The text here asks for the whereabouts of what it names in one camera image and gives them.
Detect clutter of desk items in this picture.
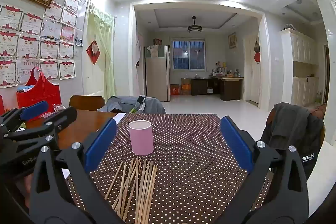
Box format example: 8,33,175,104
211,61,243,79

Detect silver refrigerator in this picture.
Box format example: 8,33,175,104
145,45,171,102

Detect bunch of wooden chopsticks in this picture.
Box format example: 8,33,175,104
104,157,158,224

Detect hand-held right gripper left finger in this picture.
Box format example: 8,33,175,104
29,118,124,224

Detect barred window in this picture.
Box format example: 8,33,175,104
172,40,206,70

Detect red hanging door ornament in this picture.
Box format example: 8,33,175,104
253,39,261,63

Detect brown wooden chair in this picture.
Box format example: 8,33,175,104
69,95,106,111

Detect red diamond wall decoration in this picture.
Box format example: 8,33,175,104
86,39,101,65

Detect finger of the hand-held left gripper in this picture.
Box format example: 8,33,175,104
4,106,78,149
0,101,50,133

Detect light green curtain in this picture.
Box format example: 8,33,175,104
87,2,116,96

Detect white tall cabinet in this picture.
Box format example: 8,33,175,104
280,28,319,106

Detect red gift bag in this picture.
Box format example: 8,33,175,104
16,67,62,110

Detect white panel door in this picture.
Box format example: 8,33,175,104
247,32,261,105

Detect wall of award certificates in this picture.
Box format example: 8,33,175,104
0,0,80,89

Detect brown polka dot tablecloth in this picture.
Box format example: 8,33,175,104
64,113,272,224

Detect framed wall picture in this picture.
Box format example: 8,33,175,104
228,32,237,49

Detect grey jacket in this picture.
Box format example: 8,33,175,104
97,94,166,115

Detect round ceiling fan lamp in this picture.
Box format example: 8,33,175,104
187,17,202,33

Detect brown entrance door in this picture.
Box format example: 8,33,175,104
324,44,330,104

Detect pink paper cup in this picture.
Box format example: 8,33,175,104
128,120,154,156

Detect dark wooden desk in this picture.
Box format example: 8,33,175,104
191,76,244,102

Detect small clear plastic packets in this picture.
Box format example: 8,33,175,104
42,104,66,119

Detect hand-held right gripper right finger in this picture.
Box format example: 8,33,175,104
214,116,308,224

